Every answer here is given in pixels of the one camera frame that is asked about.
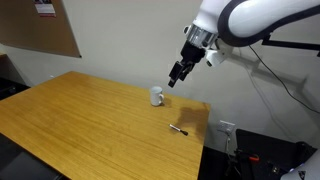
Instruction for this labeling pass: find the orange and black clamp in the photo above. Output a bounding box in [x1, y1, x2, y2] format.
[233, 149, 261, 180]

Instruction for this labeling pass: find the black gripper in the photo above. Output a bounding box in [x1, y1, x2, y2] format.
[167, 39, 206, 89]

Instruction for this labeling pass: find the white ceramic mug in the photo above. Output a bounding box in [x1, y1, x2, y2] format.
[149, 85, 165, 107]

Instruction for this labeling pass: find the white plug cord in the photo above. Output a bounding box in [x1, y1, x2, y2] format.
[225, 131, 232, 155]

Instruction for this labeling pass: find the white wall outlet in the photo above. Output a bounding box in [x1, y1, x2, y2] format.
[217, 119, 236, 135]

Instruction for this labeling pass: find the black equipment case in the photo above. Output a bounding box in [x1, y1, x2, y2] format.
[232, 128, 318, 180]

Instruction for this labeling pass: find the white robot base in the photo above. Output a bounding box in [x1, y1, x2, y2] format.
[279, 149, 320, 180]

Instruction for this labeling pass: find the thin black wall cable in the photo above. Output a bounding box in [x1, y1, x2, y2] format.
[248, 44, 320, 115]

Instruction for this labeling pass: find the brown cork board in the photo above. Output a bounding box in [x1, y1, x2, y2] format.
[0, 0, 82, 59]

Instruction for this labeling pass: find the black and white sharpie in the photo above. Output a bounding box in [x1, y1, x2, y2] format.
[168, 123, 189, 137]

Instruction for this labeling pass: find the black camera stand bar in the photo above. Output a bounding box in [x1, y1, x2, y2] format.
[261, 33, 320, 58]

